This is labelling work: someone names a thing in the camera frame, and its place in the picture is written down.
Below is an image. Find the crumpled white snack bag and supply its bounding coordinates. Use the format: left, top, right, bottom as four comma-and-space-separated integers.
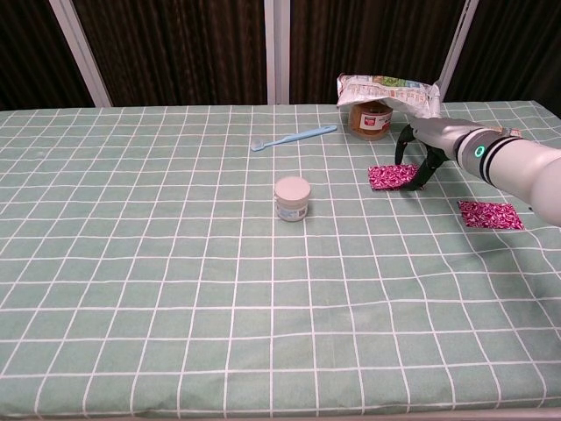
336, 73, 442, 119

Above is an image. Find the brown jar with red label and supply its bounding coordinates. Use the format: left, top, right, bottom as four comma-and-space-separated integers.
348, 101, 394, 141

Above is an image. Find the green white checked tablecloth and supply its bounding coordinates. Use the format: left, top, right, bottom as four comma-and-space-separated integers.
0, 101, 561, 420

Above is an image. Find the magenta patterned packet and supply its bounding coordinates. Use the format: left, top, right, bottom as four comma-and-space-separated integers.
366, 163, 418, 192
457, 200, 525, 231

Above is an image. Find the white partition frame post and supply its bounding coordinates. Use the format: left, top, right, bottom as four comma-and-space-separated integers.
48, 0, 114, 108
263, 0, 292, 105
437, 0, 479, 104

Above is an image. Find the small white lidded jar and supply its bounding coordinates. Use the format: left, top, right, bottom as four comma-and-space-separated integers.
273, 175, 312, 223

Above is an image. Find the light blue toothbrush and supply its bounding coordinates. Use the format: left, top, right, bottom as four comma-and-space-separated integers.
250, 124, 338, 153

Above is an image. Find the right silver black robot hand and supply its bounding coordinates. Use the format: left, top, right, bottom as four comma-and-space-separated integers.
394, 114, 472, 192

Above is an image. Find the dark brown curtain panel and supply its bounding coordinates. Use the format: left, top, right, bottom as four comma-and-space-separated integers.
0, 0, 96, 111
72, 0, 268, 108
446, 0, 561, 103
288, 0, 465, 105

